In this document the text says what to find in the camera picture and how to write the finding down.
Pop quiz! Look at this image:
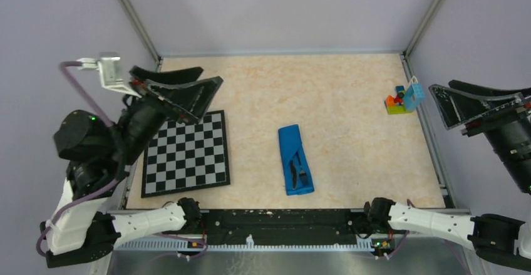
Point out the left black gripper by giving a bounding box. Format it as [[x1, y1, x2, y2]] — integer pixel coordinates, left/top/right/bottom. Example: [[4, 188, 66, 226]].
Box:
[[113, 64, 228, 163]]

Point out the blue satin napkin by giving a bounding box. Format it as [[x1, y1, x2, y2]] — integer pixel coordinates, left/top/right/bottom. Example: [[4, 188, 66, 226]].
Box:
[[278, 124, 315, 196]]

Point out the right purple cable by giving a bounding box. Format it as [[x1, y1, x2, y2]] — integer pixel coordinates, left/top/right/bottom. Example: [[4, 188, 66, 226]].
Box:
[[373, 198, 474, 275]]

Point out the colourful toy block set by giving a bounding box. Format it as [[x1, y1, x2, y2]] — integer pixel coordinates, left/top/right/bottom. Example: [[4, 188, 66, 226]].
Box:
[[384, 76, 426, 115]]

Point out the aluminium front rail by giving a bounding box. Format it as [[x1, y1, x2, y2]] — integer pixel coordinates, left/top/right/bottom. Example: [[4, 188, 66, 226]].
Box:
[[89, 210, 490, 274]]

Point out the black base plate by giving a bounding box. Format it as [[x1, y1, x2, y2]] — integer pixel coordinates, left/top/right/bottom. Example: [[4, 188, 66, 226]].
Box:
[[177, 209, 395, 246]]

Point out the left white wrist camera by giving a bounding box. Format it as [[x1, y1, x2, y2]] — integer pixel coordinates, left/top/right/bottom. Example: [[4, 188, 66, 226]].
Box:
[[76, 52, 140, 97]]

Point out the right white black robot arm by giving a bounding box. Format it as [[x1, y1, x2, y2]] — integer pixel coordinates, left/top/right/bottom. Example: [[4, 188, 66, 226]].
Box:
[[364, 80, 530, 271]]

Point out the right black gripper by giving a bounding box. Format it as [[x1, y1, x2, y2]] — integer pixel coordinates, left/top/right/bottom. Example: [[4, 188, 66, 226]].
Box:
[[427, 79, 531, 194]]

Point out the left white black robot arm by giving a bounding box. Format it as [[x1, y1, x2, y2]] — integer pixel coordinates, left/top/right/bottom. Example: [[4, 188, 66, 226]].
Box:
[[36, 61, 223, 268]]

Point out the black white checkerboard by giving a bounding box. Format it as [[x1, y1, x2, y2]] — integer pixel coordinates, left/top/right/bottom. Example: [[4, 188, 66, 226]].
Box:
[[141, 110, 231, 198]]

